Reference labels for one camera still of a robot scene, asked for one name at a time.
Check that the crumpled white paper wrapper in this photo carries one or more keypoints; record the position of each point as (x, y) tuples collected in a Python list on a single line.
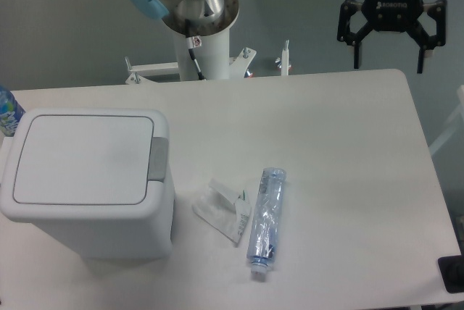
[(225, 209)]

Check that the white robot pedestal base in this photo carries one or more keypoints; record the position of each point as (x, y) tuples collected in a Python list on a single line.
[(198, 57)]

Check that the blue labelled bottle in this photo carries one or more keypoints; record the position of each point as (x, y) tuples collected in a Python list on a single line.
[(11, 112)]

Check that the black clamp at table edge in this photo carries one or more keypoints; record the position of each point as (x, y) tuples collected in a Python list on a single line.
[(451, 268)]

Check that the white push-lid trash can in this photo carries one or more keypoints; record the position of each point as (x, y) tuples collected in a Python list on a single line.
[(97, 180)]

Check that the crushed clear plastic bottle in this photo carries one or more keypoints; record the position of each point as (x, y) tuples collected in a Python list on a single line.
[(263, 239)]

